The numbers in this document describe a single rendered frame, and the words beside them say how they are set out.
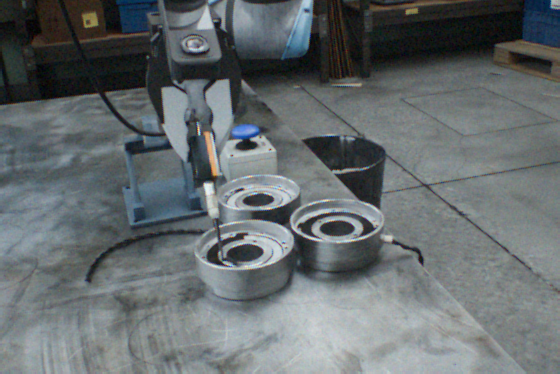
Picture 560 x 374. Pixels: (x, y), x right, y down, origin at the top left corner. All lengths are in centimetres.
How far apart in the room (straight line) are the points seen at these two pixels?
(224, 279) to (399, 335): 18
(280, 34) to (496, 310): 124
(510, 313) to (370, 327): 148
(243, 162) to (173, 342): 36
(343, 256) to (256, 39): 56
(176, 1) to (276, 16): 52
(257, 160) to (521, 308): 135
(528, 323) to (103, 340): 158
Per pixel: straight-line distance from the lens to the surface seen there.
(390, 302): 66
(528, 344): 198
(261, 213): 76
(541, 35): 489
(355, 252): 69
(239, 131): 92
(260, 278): 65
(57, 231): 87
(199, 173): 68
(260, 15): 114
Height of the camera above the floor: 117
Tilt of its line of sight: 22 degrees down
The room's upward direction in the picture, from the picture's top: 3 degrees counter-clockwise
